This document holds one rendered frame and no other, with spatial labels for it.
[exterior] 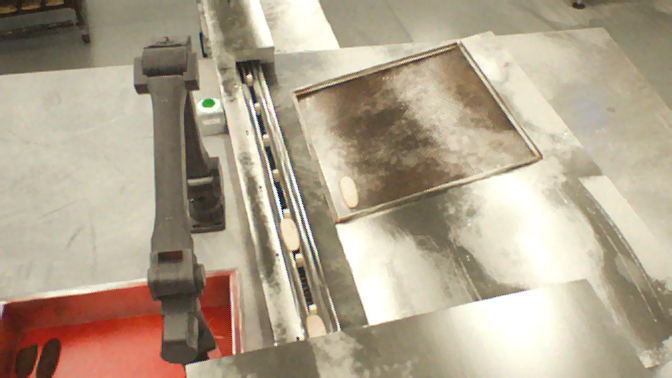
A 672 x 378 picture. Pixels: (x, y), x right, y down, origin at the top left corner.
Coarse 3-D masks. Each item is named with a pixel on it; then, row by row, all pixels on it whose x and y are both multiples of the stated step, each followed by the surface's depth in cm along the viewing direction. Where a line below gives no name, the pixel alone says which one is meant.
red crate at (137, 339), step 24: (216, 312) 141; (24, 336) 137; (48, 336) 137; (72, 336) 137; (96, 336) 137; (120, 336) 137; (144, 336) 137; (216, 336) 137; (72, 360) 133; (96, 360) 133; (120, 360) 133; (144, 360) 133
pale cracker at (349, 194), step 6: (342, 180) 158; (348, 180) 157; (342, 186) 156; (348, 186) 156; (354, 186) 156; (342, 192) 155; (348, 192) 155; (354, 192) 155; (342, 198) 154; (348, 198) 153; (354, 198) 153; (348, 204) 153; (354, 204) 152
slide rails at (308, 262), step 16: (240, 64) 202; (240, 80) 196; (256, 80) 196; (256, 128) 180; (272, 128) 180; (256, 144) 176; (272, 144) 176; (272, 192) 163; (288, 192) 163; (272, 208) 159; (288, 208) 159; (304, 240) 152; (288, 256) 148; (304, 256) 148; (288, 272) 145; (320, 288) 142; (304, 304) 139; (320, 304) 139; (304, 320) 136
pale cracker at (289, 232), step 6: (282, 222) 155; (288, 222) 154; (294, 222) 155; (282, 228) 153; (288, 228) 153; (294, 228) 153; (282, 234) 152; (288, 234) 152; (294, 234) 152; (288, 240) 150; (294, 240) 150; (288, 246) 150; (294, 246) 150
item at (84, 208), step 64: (0, 128) 185; (64, 128) 185; (128, 128) 185; (0, 192) 167; (64, 192) 167; (128, 192) 167; (0, 256) 152; (64, 256) 152; (128, 256) 152; (256, 320) 140
